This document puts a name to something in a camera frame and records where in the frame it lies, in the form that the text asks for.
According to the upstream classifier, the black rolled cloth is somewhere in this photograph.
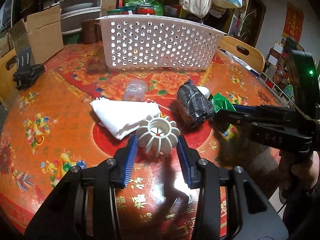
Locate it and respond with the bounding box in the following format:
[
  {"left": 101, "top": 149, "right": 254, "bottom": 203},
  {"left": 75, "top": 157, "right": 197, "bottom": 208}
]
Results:
[{"left": 177, "top": 82, "right": 215, "bottom": 128}]

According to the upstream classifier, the cluttered storage shelf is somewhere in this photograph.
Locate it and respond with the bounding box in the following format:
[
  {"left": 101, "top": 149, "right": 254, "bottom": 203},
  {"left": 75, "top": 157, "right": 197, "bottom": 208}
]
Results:
[{"left": 260, "top": 37, "right": 296, "bottom": 105}]

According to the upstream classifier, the red wall poster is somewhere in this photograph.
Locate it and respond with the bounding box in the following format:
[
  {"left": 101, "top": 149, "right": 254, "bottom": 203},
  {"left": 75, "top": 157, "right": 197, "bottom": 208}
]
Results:
[{"left": 282, "top": 2, "right": 304, "bottom": 43}]

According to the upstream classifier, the white folded towel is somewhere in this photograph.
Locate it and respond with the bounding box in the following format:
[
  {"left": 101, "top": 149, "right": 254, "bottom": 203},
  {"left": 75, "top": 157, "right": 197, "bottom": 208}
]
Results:
[{"left": 90, "top": 97, "right": 162, "bottom": 140}]

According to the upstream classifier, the person's right forearm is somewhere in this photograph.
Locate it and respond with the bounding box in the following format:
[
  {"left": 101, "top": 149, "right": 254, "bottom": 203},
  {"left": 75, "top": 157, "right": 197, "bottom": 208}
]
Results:
[{"left": 281, "top": 184, "right": 320, "bottom": 240}]

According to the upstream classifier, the red lidded jar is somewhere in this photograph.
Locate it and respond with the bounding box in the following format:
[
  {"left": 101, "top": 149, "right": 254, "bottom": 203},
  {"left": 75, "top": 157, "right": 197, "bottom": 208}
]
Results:
[{"left": 136, "top": 4, "right": 154, "bottom": 15}]

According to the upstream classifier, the stacked metal steamer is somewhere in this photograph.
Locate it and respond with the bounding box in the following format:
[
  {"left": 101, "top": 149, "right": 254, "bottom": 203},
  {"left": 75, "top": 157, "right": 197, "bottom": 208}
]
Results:
[{"left": 59, "top": 0, "right": 103, "bottom": 35}]

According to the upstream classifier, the person's right hand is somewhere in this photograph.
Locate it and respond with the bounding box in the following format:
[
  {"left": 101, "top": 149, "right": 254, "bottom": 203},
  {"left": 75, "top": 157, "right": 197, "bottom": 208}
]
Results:
[{"left": 279, "top": 152, "right": 320, "bottom": 198}]

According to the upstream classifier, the small white round object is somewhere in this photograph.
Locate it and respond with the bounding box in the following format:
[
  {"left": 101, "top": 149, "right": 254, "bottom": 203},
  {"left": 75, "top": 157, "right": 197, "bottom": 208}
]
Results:
[{"left": 196, "top": 86, "right": 213, "bottom": 98}]

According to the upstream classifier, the brown ceramic cup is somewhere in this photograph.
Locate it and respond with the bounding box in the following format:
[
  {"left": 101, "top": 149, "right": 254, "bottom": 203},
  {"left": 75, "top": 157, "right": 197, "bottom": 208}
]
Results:
[{"left": 81, "top": 19, "right": 95, "bottom": 44}]

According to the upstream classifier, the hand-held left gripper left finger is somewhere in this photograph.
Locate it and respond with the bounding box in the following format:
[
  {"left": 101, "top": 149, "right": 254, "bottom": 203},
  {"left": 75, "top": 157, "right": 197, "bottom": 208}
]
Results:
[{"left": 24, "top": 134, "right": 139, "bottom": 240}]

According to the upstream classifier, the black folding phone stand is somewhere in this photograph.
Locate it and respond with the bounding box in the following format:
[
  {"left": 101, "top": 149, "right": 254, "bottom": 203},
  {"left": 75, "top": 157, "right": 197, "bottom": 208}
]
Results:
[{"left": 13, "top": 46, "right": 46, "bottom": 91}]

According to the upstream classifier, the framed plant painting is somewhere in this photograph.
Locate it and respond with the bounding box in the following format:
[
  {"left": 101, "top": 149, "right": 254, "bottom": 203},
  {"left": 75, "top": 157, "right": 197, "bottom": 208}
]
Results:
[{"left": 239, "top": 0, "right": 267, "bottom": 48}]

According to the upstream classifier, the clear plastic cup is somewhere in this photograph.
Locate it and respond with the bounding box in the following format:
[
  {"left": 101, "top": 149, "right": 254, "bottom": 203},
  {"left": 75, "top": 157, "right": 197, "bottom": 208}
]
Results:
[{"left": 124, "top": 79, "right": 147, "bottom": 102}]

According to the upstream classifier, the open cardboard box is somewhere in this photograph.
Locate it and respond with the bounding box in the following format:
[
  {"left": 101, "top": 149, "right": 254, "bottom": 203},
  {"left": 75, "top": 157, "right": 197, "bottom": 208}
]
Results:
[{"left": 9, "top": 5, "right": 65, "bottom": 65}]

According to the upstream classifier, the wooden chair with handle slot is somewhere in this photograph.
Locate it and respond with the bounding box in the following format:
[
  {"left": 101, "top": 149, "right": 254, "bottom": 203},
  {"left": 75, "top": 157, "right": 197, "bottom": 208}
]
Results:
[
  {"left": 217, "top": 35, "right": 265, "bottom": 73},
  {"left": 0, "top": 47, "right": 20, "bottom": 102}
]

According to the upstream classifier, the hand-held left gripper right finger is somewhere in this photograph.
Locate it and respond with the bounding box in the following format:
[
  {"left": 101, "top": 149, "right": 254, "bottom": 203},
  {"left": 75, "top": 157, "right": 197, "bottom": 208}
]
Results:
[{"left": 176, "top": 135, "right": 289, "bottom": 240}]

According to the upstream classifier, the green foil packet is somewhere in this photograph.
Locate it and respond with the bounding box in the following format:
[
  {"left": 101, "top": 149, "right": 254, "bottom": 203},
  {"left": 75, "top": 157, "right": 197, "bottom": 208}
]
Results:
[{"left": 211, "top": 92, "right": 239, "bottom": 138}]

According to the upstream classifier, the white ribbed plastic ball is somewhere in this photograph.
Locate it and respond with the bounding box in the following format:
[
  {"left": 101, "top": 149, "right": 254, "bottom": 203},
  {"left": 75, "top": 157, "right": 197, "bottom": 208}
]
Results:
[{"left": 136, "top": 114, "right": 180, "bottom": 157}]

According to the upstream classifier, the white perforated plastic basket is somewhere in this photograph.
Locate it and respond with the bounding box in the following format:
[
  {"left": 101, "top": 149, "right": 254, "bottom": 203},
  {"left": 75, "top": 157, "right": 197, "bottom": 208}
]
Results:
[{"left": 96, "top": 15, "right": 227, "bottom": 71}]

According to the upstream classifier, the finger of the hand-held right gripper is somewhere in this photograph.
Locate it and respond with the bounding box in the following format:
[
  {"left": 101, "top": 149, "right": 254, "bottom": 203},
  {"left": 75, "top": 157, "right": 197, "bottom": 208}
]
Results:
[
  {"left": 214, "top": 109, "right": 258, "bottom": 132},
  {"left": 232, "top": 104, "right": 263, "bottom": 114}
]

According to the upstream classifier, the green plastic crate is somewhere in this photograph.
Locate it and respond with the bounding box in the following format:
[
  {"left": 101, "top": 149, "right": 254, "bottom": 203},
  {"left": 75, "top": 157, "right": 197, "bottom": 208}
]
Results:
[{"left": 62, "top": 32, "right": 83, "bottom": 45}]

